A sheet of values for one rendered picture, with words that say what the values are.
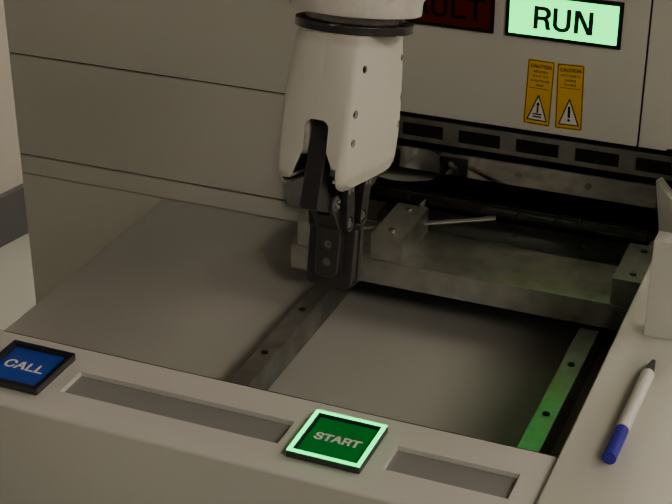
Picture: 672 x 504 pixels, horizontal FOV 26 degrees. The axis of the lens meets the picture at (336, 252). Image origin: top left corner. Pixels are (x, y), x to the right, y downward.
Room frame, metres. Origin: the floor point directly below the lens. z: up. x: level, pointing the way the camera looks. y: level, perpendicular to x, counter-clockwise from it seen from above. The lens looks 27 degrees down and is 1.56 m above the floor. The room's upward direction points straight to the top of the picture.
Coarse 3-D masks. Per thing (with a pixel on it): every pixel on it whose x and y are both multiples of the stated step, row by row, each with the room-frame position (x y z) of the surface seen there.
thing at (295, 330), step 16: (320, 288) 1.29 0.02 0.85; (336, 288) 1.30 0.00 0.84; (304, 304) 1.26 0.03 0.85; (320, 304) 1.26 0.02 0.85; (336, 304) 1.30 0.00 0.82; (288, 320) 1.22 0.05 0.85; (304, 320) 1.23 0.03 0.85; (320, 320) 1.26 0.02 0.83; (272, 336) 1.19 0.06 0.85; (288, 336) 1.19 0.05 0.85; (304, 336) 1.23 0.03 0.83; (256, 352) 1.16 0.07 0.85; (272, 352) 1.16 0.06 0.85; (288, 352) 1.19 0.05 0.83; (240, 368) 1.14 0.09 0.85; (256, 368) 1.14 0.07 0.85; (272, 368) 1.16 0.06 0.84; (256, 384) 1.12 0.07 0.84
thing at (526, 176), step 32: (416, 160) 1.43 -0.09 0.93; (448, 160) 1.42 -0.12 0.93; (480, 160) 1.41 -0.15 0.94; (512, 160) 1.40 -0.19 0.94; (288, 192) 1.49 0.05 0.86; (576, 192) 1.37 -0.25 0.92; (608, 192) 1.35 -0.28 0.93; (640, 192) 1.34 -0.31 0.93; (448, 224) 1.42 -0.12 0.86; (480, 224) 1.40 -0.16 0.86; (512, 224) 1.39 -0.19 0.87; (608, 256) 1.35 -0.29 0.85
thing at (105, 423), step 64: (64, 384) 0.94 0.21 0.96; (128, 384) 0.94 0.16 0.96; (192, 384) 0.94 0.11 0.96; (0, 448) 0.91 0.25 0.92; (64, 448) 0.89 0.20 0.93; (128, 448) 0.87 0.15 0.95; (192, 448) 0.85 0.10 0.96; (256, 448) 0.85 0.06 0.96; (384, 448) 0.85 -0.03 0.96; (448, 448) 0.85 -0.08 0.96; (512, 448) 0.85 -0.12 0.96
